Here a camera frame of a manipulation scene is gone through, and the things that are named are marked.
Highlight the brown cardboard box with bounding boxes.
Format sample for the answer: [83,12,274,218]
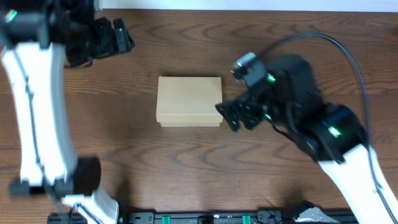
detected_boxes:
[156,77,223,128]

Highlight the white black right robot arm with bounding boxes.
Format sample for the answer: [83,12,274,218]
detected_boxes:
[216,53,397,223]

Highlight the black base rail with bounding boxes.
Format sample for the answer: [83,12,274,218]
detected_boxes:
[47,210,358,224]

